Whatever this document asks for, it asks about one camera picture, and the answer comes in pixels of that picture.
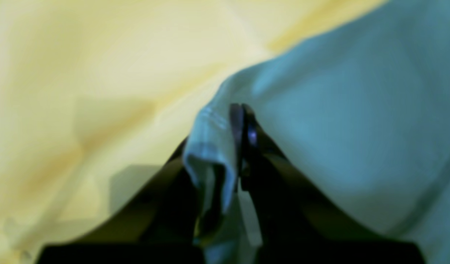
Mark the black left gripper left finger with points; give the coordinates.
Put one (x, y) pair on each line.
(157, 226)

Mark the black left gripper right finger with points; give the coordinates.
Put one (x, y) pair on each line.
(298, 223)

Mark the green T-shirt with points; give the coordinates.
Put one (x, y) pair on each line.
(363, 111)

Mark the yellow tablecloth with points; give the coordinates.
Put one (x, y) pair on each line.
(96, 94)

